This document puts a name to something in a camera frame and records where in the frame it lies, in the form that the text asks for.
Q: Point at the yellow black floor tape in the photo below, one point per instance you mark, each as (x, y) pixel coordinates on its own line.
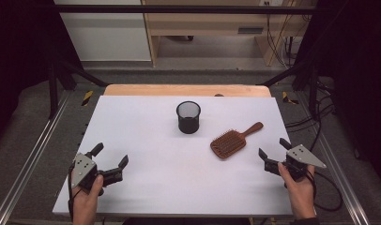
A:
(87, 98)
(288, 98)

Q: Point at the wooden table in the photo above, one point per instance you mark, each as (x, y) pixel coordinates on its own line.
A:
(185, 90)

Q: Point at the white cabinet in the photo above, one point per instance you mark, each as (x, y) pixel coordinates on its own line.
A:
(107, 34)

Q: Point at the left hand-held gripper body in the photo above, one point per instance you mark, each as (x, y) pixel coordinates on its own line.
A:
(82, 168)

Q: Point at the person's right hand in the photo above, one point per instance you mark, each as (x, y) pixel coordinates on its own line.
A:
(301, 197)

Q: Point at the person's left hand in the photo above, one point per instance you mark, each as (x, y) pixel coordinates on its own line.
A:
(85, 206)

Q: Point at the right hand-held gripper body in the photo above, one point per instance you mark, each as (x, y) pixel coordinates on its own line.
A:
(302, 157)

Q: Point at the black horizontal frame bar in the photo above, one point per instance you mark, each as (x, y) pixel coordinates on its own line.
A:
(179, 9)

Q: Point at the aluminium floor rail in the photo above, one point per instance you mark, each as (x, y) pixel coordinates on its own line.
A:
(29, 156)
(338, 168)

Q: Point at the light wooden desk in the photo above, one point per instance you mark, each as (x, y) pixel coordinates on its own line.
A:
(210, 25)

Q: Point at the black mesh pen cup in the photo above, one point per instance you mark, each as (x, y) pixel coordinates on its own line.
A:
(188, 123)

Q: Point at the black frame strut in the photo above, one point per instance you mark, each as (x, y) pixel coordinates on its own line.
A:
(54, 90)
(312, 87)

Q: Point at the brown wooden paddle hairbrush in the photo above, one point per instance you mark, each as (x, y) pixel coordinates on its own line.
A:
(229, 144)

